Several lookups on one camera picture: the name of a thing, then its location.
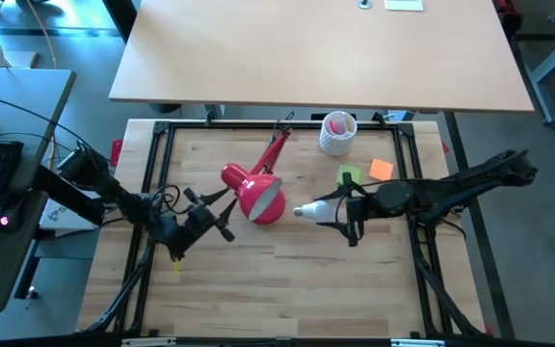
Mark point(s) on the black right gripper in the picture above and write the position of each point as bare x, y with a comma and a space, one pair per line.
364, 207

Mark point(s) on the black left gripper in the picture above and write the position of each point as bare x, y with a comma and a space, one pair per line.
193, 226

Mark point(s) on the white lightbulb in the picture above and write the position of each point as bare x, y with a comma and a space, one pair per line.
316, 211

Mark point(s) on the red desk lamp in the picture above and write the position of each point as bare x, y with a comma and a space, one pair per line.
253, 193

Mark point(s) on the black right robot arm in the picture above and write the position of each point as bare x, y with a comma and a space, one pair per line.
475, 180

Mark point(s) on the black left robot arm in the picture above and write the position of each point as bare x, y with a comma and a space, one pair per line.
94, 178

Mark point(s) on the green sticky note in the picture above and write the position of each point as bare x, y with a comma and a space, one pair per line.
350, 172

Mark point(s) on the orange sticky note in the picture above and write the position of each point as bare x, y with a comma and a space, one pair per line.
381, 169

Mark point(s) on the white textured cup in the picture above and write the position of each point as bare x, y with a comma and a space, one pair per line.
337, 144

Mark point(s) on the small yellow tag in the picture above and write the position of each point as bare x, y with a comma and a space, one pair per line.
177, 267

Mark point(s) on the pink marker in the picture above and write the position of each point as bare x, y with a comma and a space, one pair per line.
337, 127

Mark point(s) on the black round base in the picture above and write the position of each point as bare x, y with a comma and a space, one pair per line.
164, 108

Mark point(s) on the red clamp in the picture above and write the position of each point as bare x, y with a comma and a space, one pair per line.
116, 152
445, 147

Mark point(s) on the light wood desk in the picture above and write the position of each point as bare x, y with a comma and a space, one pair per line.
321, 53

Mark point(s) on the white printed box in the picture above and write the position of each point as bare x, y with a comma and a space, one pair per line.
58, 214

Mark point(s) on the grey desk grommet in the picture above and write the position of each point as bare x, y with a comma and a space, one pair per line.
364, 4

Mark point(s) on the small white caster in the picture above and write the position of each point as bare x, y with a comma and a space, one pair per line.
32, 292

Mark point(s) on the black desk leg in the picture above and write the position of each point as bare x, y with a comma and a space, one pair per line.
121, 19

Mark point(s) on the black computer mouse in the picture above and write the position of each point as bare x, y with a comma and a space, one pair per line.
8, 219

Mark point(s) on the white card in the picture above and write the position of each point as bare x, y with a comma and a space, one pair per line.
404, 4

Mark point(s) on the grey side desk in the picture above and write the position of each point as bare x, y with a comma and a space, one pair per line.
17, 96

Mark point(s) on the black red toolbox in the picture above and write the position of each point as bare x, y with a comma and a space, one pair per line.
506, 14

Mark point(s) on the black aluminium table frame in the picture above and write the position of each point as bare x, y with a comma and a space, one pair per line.
301, 125

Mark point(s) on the silver bracket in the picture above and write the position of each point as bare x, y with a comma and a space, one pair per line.
417, 343
150, 342

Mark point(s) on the black floor rail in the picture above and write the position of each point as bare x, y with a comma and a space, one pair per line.
497, 284

